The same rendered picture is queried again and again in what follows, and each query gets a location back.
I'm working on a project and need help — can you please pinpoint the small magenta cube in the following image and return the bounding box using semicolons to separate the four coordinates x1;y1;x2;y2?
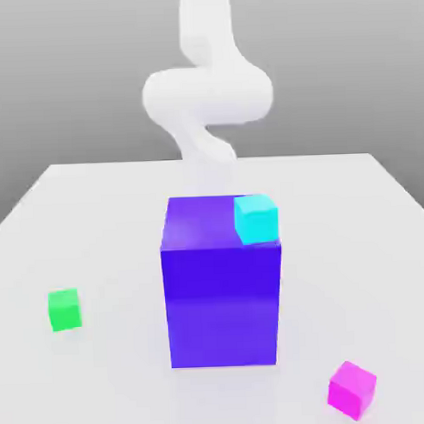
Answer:
325;359;379;423

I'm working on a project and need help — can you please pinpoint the large purple box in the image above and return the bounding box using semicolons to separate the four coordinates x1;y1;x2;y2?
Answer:
157;193;286;371

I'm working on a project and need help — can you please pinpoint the small green cube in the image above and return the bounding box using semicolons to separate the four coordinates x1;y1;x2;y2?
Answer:
46;287;83;333

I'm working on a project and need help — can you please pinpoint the small cyan cube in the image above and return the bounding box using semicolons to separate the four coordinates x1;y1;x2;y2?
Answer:
232;193;280;248

